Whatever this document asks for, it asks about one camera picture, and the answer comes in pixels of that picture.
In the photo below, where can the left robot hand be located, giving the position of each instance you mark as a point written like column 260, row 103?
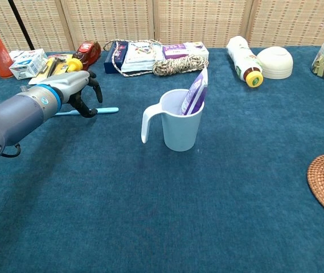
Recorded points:
column 73, row 82

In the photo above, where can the light blue toothbrush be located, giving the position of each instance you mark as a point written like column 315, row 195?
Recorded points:
column 107, row 109

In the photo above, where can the purple toothpaste tube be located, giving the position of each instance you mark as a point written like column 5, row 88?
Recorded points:
column 196, row 94

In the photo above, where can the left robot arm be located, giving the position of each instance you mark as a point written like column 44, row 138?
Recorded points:
column 13, row 113

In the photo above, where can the razor on yellow card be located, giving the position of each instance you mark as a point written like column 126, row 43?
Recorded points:
column 55, row 64

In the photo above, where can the brown syrup bottle yellow cap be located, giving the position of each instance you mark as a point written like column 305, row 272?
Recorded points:
column 89, row 54

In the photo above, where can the dark blue box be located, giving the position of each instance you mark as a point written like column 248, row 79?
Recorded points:
column 112, row 64

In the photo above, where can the white blue milk carton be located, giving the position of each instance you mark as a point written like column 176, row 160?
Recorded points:
column 29, row 65

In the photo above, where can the white snack packet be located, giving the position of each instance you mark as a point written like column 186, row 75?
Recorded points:
column 15, row 54

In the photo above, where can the white printed pouch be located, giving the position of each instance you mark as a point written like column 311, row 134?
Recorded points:
column 139, row 64

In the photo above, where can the black tripod stand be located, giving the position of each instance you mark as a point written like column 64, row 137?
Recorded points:
column 20, row 22

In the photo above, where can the purple white box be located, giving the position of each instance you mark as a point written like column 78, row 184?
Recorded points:
column 176, row 51

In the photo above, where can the blue tablecloth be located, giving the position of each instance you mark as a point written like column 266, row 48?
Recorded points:
column 150, row 213

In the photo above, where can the white bottle yellow cap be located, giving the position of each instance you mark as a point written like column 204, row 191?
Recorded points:
column 241, row 57

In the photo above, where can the cream upturned bowl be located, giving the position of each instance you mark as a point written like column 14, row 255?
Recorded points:
column 275, row 64

